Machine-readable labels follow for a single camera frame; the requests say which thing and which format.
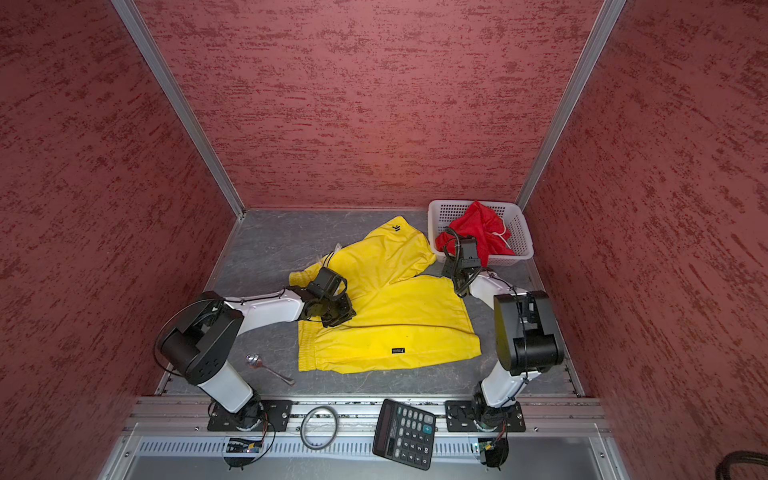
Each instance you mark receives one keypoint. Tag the left aluminium corner post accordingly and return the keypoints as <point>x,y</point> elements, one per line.
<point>138,30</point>

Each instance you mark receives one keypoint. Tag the aluminium front frame rail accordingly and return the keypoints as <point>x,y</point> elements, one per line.
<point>343,428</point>

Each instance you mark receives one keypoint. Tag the aluminium corner post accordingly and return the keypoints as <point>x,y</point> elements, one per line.
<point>601,30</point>
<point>138,30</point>

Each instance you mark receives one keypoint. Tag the white plastic basket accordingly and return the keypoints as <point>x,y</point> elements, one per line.
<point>441,213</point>

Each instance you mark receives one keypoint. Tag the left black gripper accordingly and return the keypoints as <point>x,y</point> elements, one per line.
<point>346,314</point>

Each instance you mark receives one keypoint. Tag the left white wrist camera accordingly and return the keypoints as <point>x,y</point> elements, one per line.
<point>327,284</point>

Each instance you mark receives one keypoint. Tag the metal spoon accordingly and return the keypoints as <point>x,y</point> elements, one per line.
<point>255,361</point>

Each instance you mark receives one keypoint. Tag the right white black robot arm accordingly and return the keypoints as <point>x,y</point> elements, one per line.
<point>527,343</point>

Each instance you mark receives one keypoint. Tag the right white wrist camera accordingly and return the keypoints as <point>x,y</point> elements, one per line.
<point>467,253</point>

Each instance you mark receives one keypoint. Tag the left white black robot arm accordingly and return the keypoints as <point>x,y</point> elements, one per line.
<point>197,342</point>

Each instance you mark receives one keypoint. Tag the circuit board with wires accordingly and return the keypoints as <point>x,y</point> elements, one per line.
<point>494,453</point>
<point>242,452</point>

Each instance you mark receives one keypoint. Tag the right aluminium corner post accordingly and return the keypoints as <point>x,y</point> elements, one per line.
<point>601,30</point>

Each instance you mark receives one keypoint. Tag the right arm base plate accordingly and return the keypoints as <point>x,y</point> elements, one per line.
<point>459,415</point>

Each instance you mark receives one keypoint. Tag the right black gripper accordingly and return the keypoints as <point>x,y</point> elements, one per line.
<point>448,261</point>

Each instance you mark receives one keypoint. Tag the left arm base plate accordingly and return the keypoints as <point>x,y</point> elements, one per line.
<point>276,414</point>

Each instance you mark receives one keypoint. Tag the right circuit board with wires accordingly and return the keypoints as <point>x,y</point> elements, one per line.
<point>494,453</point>

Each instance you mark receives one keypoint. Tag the black calculator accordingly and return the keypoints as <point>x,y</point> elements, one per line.
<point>405,434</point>

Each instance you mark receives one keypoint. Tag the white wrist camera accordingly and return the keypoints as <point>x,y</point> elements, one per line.
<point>467,253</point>
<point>327,284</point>

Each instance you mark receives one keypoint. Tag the yellow shorts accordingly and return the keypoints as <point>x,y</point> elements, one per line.
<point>405,318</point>

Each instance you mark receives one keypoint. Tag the left circuit board with wires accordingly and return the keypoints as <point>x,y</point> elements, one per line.
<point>242,452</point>

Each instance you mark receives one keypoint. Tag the red shorts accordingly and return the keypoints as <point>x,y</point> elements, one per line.
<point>485,226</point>

